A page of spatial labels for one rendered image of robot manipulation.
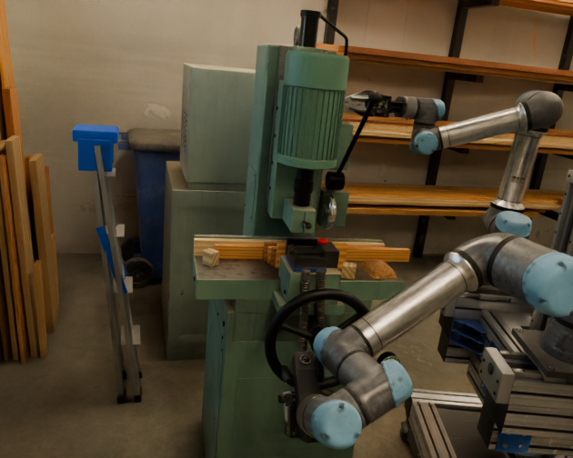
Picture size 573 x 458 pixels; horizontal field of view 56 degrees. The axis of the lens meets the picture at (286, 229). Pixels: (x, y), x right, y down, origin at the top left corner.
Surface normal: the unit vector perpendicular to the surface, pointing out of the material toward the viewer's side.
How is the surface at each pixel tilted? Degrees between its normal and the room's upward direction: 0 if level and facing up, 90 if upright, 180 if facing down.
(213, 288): 90
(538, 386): 90
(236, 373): 90
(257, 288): 90
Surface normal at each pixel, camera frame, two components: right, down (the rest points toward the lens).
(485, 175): 0.25, 0.32
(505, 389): 0.00, 0.30
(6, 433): 0.10, -0.95
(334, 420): 0.22, -0.20
